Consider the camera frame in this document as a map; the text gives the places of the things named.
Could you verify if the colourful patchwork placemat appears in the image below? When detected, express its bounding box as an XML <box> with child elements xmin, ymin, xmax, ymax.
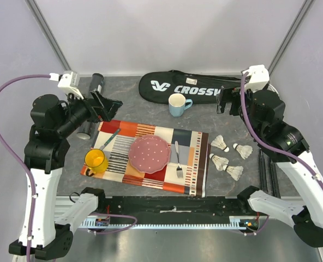
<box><xmin>81</xmin><ymin>120</ymin><xmax>211</xmax><ymax>197</ymax></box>

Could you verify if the silver fork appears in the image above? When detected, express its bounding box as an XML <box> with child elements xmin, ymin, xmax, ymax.
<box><xmin>175</xmin><ymin>141</ymin><xmax>183</xmax><ymax>178</ymax></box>

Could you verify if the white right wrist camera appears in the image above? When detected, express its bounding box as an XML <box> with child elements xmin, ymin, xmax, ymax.
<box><xmin>241</xmin><ymin>64</ymin><xmax>270</xmax><ymax>92</ymax></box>

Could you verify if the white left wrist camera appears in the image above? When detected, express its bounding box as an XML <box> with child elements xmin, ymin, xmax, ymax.
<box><xmin>50</xmin><ymin>71</ymin><xmax>84</xmax><ymax>99</ymax></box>

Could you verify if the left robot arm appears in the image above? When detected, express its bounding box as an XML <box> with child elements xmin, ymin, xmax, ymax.
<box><xmin>9</xmin><ymin>91</ymin><xmax>123</xmax><ymax>260</ymax></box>

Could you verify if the white badminton racket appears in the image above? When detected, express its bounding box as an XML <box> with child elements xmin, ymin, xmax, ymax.
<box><xmin>267</xmin><ymin>84</ymin><xmax>280</xmax><ymax>97</ymax></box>

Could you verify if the black shuttlecock tube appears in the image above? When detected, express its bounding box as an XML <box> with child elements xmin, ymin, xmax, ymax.
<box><xmin>76</xmin><ymin>73</ymin><xmax>105</xmax><ymax>140</ymax></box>

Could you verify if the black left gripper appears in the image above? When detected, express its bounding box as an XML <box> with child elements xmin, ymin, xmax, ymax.
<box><xmin>56</xmin><ymin>88</ymin><xmax>122</xmax><ymax>136</ymax></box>

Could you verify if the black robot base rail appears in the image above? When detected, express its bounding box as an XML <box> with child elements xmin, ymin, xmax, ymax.
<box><xmin>98</xmin><ymin>196</ymin><xmax>256</xmax><ymax>225</ymax></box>

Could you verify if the white feather shuttlecock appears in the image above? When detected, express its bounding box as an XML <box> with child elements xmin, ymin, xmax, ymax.
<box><xmin>224</xmin><ymin>165</ymin><xmax>243</xmax><ymax>181</ymax></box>
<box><xmin>211</xmin><ymin>135</ymin><xmax>230</xmax><ymax>153</ymax></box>
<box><xmin>210</xmin><ymin>153</ymin><xmax>229</xmax><ymax>171</ymax></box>
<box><xmin>233</xmin><ymin>143</ymin><xmax>253</xmax><ymax>159</ymax></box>

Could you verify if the black Crossway racket bag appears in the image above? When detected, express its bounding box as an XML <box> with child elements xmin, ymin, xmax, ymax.
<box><xmin>139</xmin><ymin>70</ymin><xmax>240</xmax><ymax>104</ymax></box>

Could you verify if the pink dotted plate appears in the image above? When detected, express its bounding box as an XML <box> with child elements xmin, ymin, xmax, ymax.
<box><xmin>128</xmin><ymin>135</ymin><xmax>171</xmax><ymax>174</ymax></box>

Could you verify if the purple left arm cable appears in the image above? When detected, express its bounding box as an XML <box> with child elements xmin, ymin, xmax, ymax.
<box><xmin>0</xmin><ymin>75</ymin><xmax>52</xmax><ymax>262</ymax></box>

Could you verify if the blue ceramic mug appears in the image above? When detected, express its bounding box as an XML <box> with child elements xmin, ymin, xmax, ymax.
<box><xmin>168</xmin><ymin>93</ymin><xmax>193</xmax><ymax>117</ymax></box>

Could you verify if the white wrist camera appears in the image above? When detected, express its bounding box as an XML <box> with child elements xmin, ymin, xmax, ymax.
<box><xmin>241</xmin><ymin>64</ymin><xmax>270</xmax><ymax>92</ymax></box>
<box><xmin>50</xmin><ymin>71</ymin><xmax>84</xmax><ymax>99</ymax></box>

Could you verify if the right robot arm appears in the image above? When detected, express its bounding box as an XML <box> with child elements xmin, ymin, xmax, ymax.
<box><xmin>216</xmin><ymin>87</ymin><xmax>323</xmax><ymax>248</ymax></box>

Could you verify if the yellow mug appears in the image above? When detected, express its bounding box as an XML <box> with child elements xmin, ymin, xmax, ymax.
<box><xmin>85</xmin><ymin>148</ymin><xmax>109</xmax><ymax>176</ymax></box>

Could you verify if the teal handled knife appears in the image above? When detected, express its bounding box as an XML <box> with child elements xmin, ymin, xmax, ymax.
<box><xmin>99</xmin><ymin>128</ymin><xmax>121</xmax><ymax>150</ymax></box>

